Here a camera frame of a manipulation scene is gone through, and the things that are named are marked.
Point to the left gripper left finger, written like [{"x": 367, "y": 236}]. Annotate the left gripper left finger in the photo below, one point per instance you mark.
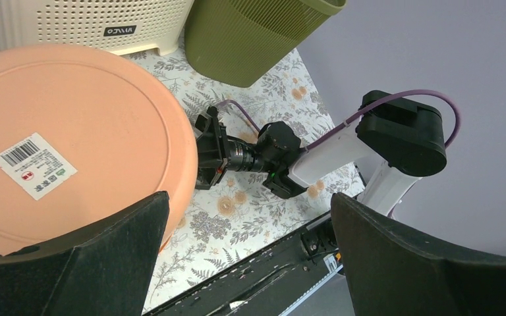
[{"x": 104, "y": 268}]

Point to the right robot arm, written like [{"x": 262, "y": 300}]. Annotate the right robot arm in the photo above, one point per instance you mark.
[{"x": 406, "y": 134}]

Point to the green mesh waste bin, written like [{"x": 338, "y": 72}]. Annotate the green mesh waste bin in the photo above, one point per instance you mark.
[{"x": 237, "y": 42}]

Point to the cream perforated basket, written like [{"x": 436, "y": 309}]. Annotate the cream perforated basket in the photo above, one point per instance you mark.
[{"x": 117, "y": 26}]

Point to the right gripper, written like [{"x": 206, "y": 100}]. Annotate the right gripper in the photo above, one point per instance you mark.
[{"x": 274, "y": 153}]

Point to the orange bucket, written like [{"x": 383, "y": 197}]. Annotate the orange bucket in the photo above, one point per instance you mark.
[{"x": 83, "y": 134}]

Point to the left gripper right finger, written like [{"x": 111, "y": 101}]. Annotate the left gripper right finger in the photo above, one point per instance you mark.
[{"x": 395, "y": 269}]

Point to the floral patterned mat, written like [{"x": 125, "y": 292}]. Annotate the floral patterned mat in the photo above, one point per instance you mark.
[{"x": 239, "y": 216}]

